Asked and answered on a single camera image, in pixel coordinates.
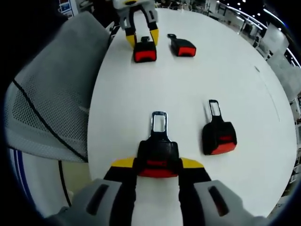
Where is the grey mesh office chair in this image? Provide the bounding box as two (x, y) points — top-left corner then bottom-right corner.
(4, 11), (114, 163)

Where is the black seat belt buckle with tongue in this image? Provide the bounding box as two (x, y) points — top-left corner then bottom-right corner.
(133, 36), (158, 63)
(167, 33), (197, 57)
(137, 111), (181, 178)
(202, 99), (238, 156)

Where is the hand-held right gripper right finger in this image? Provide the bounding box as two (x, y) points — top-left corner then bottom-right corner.
(178, 157), (269, 226)

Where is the black cable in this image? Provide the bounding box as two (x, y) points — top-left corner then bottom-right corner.
(57, 160), (72, 208)

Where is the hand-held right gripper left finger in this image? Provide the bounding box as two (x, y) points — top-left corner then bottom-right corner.
(47, 156), (139, 226)

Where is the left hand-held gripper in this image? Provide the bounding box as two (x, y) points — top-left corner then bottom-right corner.
(112, 0), (161, 49)

